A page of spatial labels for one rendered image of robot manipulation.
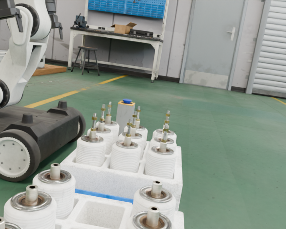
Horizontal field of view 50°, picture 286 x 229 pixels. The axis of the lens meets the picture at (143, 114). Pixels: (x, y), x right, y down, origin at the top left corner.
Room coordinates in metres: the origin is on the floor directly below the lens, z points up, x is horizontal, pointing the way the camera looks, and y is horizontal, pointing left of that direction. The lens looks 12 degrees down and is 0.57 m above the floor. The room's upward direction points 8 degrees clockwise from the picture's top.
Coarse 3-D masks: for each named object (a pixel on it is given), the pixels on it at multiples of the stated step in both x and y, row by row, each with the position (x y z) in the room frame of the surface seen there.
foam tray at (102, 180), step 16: (64, 160) 0.93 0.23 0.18; (144, 160) 1.03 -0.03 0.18; (176, 160) 1.07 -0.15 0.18; (80, 176) 0.89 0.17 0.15; (96, 176) 0.89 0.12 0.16; (112, 176) 0.88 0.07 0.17; (128, 176) 0.88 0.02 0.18; (144, 176) 0.89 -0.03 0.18; (176, 176) 0.92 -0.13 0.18; (112, 192) 0.88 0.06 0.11; (128, 192) 0.88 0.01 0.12; (176, 192) 0.87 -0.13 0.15; (176, 208) 0.87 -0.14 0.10
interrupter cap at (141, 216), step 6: (138, 216) 0.53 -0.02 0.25; (144, 216) 0.53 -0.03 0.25; (162, 216) 0.54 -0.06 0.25; (132, 222) 0.51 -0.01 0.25; (138, 222) 0.51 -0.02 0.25; (144, 222) 0.52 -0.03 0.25; (162, 222) 0.52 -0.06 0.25; (168, 222) 0.52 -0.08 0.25; (138, 228) 0.49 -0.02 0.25; (144, 228) 0.49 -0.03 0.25; (150, 228) 0.50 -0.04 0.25; (156, 228) 0.50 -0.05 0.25; (162, 228) 0.50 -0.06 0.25; (168, 228) 0.50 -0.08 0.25
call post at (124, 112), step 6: (120, 108) 1.34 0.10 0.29; (126, 108) 1.34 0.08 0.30; (132, 108) 1.33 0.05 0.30; (120, 114) 1.34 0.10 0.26; (126, 114) 1.34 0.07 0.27; (132, 114) 1.34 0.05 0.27; (120, 120) 1.34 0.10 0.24; (126, 120) 1.34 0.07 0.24; (132, 120) 1.38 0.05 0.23; (120, 126) 1.34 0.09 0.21; (120, 132) 1.34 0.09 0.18
